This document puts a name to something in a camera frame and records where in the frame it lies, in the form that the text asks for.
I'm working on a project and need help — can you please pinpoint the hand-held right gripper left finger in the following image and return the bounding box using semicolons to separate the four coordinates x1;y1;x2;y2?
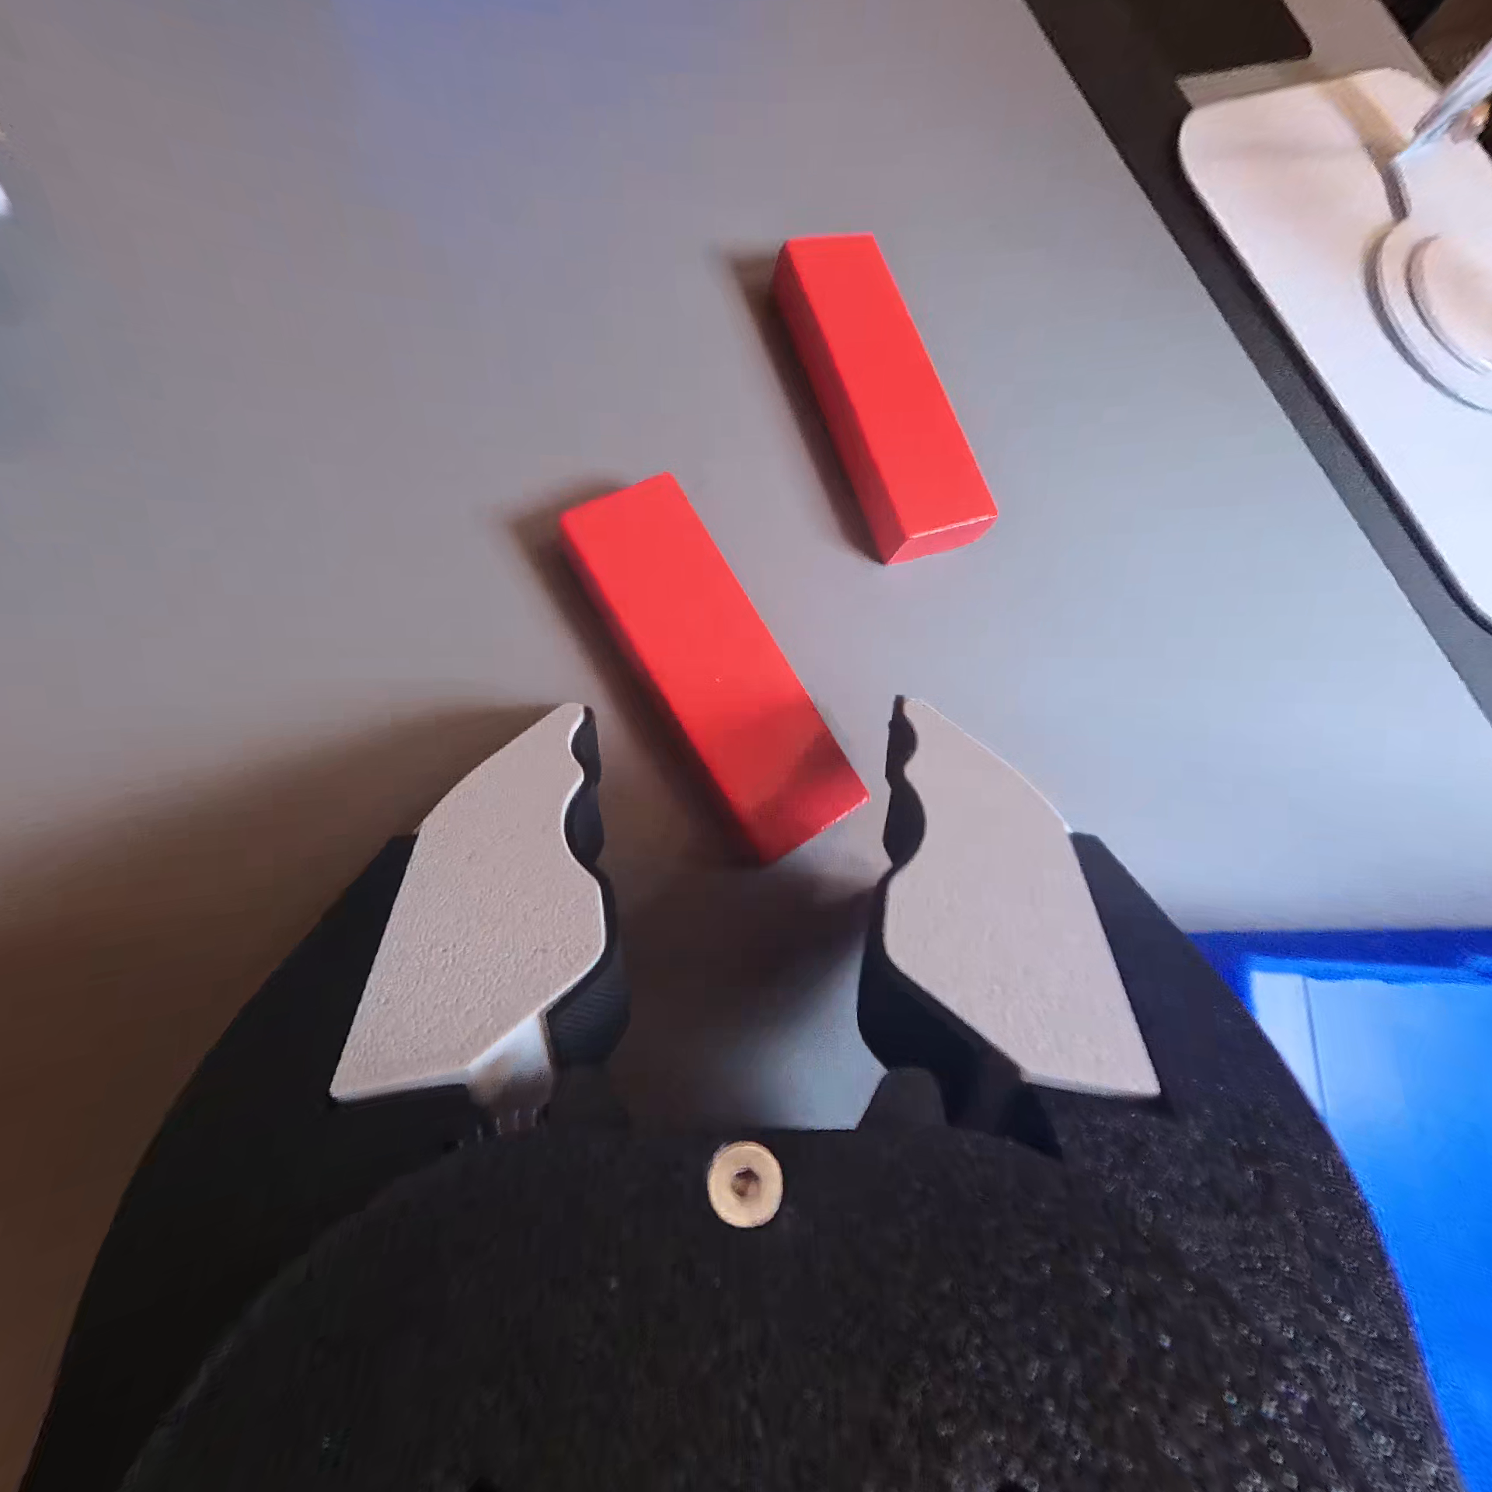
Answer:
331;705;632;1132

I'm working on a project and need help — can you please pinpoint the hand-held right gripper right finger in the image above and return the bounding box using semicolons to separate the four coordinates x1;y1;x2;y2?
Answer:
859;693;1163;1123

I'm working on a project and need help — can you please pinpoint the red rectangular wooden block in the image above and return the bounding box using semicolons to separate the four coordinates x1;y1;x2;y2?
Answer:
555;472;875;867
773;230;1002;564

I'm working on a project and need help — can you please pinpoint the blue plastic bin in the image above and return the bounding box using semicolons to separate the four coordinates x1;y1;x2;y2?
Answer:
1180;930;1492;1492

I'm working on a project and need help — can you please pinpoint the white document stand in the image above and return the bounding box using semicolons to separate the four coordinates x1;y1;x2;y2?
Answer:
1178;61;1492;639

